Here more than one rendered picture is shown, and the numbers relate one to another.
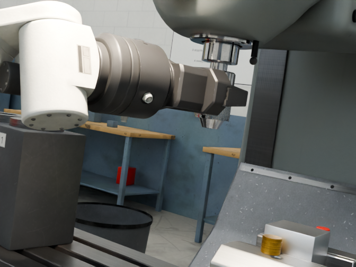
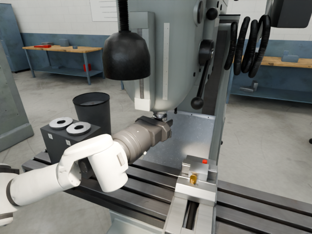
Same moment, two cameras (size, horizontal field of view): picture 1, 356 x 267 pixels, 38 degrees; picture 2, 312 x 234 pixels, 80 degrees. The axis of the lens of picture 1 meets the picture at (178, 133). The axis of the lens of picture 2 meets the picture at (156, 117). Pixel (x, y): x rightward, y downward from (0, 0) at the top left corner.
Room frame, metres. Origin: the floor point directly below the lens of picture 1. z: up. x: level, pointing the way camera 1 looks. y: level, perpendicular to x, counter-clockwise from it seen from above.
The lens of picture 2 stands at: (0.18, 0.12, 1.53)
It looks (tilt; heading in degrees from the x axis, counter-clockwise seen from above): 27 degrees down; 344
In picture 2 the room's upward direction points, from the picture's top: straight up
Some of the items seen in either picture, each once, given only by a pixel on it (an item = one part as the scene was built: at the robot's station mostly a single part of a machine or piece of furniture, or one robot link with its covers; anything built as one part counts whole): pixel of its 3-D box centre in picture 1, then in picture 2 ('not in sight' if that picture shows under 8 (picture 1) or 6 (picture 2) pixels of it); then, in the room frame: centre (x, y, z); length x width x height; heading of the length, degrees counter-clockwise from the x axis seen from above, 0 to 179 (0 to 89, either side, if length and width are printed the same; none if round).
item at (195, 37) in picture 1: (222, 41); not in sight; (0.69, -0.04, 1.31); 0.09 x 0.09 x 0.01
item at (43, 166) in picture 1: (15, 174); (74, 145); (0.91, 0.27, 1.06); 0.22 x 0.12 x 0.20; 48
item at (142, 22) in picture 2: not in sight; (144, 65); (0.60, 0.03, 1.44); 0.04 x 0.04 x 0.21; 53
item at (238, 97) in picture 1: (231, 96); (167, 126); (0.66, -0.06, 1.24); 0.06 x 0.02 x 0.03; 130
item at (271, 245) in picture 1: (271, 244); (193, 179); (0.57, -0.12, 1.08); 0.02 x 0.02 x 0.02
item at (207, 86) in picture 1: (159, 86); (142, 135); (0.63, 0.03, 1.24); 0.13 x 0.12 x 0.10; 40
